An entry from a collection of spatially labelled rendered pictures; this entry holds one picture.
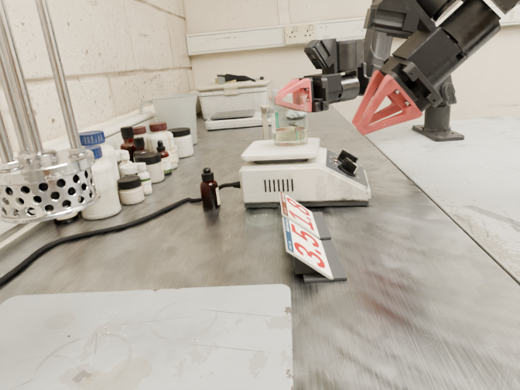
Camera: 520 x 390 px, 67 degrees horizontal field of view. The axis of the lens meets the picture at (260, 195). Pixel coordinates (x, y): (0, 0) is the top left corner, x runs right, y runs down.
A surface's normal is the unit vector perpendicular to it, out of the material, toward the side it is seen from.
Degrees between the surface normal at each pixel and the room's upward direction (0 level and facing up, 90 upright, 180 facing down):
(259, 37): 90
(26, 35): 90
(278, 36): 90
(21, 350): 0
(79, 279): 0
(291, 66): 90
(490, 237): 0
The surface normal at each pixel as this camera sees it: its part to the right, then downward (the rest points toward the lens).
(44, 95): 0.99, -0.07
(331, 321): -0.08, -0.94
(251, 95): -0.07, 0.38
